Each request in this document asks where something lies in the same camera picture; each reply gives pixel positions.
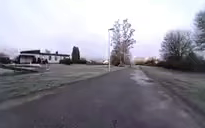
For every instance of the dark conifer tree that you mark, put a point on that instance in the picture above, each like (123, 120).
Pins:
(75, 55)

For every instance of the street lamp pole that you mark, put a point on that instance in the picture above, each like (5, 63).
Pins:
(109, 50)

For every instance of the dark hedge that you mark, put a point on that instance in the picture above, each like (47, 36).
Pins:
(190, 65)

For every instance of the tall bare tree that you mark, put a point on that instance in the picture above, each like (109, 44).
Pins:
(122, 41)

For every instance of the frosty grass verge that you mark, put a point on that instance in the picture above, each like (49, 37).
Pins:
(190, 85)

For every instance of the frosty grass field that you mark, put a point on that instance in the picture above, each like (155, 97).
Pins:
(53, 75)

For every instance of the grey asphalt path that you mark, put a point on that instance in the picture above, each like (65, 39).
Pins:
(106, 100)

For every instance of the white low building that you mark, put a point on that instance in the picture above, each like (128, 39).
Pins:
(40, 56)

